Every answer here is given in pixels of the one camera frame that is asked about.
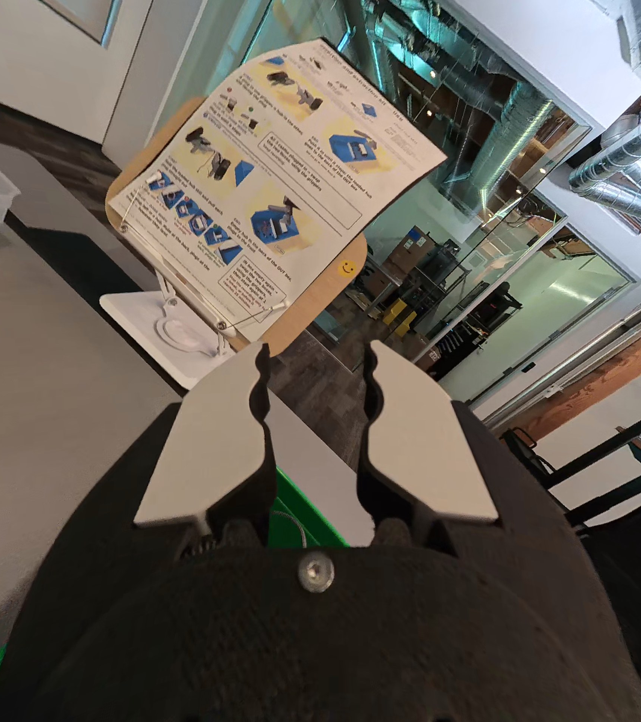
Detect green plastic box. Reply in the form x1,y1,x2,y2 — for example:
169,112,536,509
0,466,351,722

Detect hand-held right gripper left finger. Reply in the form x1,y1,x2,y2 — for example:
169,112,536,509
133,341,277,547

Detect silver round ventilation duct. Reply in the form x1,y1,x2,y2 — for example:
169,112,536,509
568,93,641,240

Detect grey braided cable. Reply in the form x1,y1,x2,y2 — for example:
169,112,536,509
271,509,305,547

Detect printed instruction sheet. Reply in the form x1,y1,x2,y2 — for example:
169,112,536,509
108,38,449,343

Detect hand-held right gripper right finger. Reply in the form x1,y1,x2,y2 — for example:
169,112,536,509
356,340,500,545

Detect frosted glass window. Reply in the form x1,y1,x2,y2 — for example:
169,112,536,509
38,0,125,47

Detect stacked cardboard boxes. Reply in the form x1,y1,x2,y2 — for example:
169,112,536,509
380,226,445,283

